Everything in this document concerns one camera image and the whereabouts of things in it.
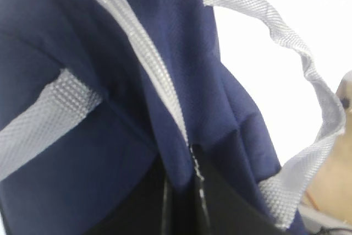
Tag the navy blue lunch bag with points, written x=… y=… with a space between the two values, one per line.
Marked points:
x=94 y=91

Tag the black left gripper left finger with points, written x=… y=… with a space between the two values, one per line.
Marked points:
x=148 y=209

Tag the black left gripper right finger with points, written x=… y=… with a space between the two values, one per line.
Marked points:
x=219 y=209

